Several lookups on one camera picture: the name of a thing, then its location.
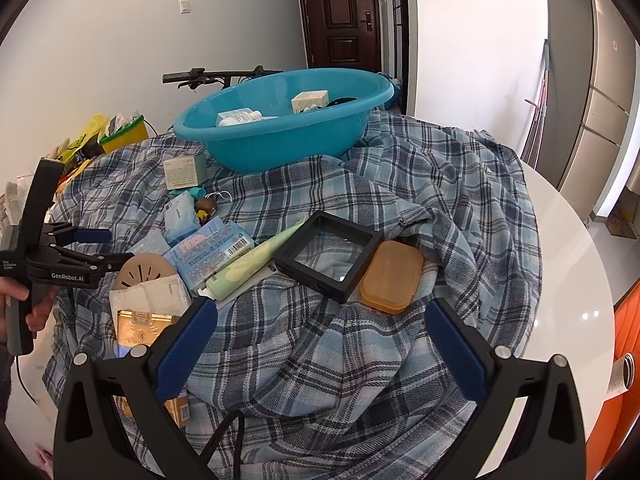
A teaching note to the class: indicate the yellow plastic bag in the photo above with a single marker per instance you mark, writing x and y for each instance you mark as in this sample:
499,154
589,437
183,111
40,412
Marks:
90,130

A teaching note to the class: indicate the blue plastic basin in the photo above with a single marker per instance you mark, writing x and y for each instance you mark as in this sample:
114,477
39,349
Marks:
280,145

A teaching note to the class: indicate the pale green carton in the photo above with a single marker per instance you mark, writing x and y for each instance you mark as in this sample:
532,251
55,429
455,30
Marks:
185,171

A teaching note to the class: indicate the black square display frame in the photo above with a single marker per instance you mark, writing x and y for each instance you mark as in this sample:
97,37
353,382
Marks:
295,261

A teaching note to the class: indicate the dark brown entrance door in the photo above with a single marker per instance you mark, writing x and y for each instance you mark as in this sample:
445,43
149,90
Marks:
340,15

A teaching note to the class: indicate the white sachet packet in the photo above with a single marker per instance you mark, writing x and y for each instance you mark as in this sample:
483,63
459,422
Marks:
150,299

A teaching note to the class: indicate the orange box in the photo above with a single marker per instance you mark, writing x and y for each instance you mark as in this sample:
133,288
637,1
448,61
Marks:
177,410

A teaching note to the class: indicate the brown floor mat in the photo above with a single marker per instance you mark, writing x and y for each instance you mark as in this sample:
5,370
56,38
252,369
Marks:
622,222

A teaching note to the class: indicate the white light switch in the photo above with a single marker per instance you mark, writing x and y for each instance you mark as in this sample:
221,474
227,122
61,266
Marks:
185,6

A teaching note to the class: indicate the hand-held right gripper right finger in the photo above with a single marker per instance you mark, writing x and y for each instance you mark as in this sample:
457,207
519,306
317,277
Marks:
457,345

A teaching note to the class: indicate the black framed sliding door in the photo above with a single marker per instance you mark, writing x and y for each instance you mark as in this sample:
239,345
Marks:
400,35

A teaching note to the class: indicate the tan rounded box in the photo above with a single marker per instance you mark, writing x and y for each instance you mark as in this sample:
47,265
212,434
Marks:
392,277

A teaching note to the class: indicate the clear plastic bag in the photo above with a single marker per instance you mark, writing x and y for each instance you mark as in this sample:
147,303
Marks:
12,200

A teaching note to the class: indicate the black folding bicycle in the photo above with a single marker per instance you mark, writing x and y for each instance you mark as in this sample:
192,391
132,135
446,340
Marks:
185,77

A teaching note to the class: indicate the person's left hand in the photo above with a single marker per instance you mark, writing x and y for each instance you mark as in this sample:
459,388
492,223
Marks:
42,310

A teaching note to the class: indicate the small teal bottle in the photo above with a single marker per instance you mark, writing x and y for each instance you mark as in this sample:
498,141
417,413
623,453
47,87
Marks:
187,193

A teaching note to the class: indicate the beige carton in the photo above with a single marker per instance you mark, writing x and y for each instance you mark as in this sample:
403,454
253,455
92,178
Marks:
310,100

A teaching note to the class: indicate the light blue packet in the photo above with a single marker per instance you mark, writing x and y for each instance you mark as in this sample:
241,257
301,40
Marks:
150,245
180,220

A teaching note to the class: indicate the white lotion bottle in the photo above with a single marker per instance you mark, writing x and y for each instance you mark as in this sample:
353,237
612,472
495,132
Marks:
237,118

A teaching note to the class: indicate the blue and pink box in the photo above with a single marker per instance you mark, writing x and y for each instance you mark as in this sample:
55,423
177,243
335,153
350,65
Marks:
210,255

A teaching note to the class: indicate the grey refrigerator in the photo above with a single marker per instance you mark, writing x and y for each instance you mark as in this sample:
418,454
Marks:
590,85

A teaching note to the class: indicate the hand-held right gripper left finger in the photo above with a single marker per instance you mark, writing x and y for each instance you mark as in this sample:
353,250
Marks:
185,345

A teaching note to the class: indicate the yellow bin with green rim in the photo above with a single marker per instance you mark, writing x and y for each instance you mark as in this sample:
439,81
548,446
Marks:
125,137

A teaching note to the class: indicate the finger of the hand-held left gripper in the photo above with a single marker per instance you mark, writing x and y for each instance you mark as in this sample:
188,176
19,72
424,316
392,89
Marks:
100,261
92,235

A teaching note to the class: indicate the blue plaid cloth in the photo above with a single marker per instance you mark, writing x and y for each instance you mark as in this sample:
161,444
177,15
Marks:
350,360

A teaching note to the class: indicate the gold ornate box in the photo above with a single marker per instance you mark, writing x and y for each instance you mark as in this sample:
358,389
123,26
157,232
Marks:
140,327

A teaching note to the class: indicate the pale green tube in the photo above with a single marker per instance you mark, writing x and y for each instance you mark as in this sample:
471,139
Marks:
235,275

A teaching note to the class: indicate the round slotted wooden disc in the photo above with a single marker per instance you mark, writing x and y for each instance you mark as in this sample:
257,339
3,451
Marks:
145,272

